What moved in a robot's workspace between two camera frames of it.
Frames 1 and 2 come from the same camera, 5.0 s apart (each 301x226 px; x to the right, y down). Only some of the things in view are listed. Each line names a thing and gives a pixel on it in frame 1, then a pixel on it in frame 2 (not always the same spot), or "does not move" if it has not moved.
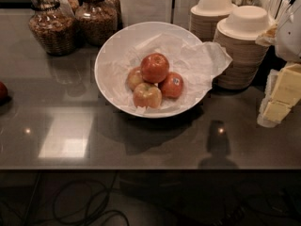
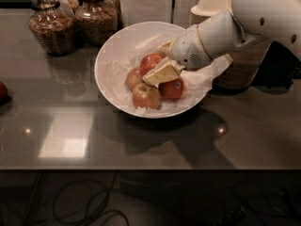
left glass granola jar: (53, 20) does not move
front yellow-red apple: (147, 95) does not move
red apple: (154, 68) does not move
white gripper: (290, 38) -> (188, 49)
